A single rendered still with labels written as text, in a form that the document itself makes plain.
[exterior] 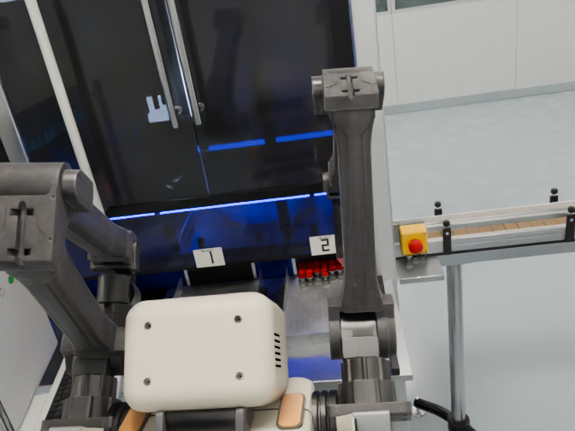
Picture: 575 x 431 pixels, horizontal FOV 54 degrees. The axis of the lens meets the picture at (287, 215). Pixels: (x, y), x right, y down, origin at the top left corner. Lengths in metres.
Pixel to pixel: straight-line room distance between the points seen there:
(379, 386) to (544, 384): 1.89
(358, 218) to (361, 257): 0.06
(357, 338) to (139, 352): 0.31
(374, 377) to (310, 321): 0.73
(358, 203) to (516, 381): 1.95
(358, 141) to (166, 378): 0.41
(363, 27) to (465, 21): 4.83
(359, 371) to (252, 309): 0.19
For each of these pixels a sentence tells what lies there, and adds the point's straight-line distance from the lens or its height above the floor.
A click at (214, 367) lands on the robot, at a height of 1.33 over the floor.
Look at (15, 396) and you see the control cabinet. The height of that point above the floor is 0.88.
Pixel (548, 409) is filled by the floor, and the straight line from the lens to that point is 2.59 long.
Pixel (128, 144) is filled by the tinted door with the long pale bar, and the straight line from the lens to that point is 1.59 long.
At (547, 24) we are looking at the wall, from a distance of 6.49.
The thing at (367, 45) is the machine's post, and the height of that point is 1.55.
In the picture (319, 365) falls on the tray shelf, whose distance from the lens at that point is 1.42.
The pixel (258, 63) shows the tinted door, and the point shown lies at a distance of 1.46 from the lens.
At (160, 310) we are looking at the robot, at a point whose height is 1.38.
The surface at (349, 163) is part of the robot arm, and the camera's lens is 0.81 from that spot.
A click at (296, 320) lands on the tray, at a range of 1.57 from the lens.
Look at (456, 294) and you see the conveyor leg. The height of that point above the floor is 0.71.
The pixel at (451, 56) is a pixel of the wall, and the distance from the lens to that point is 6.27.
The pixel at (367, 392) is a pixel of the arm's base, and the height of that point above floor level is 1.22.
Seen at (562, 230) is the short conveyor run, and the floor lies 0.92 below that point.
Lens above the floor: 1.80
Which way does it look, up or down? 25 degrees down
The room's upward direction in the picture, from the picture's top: 10 degrees counter-clockwise
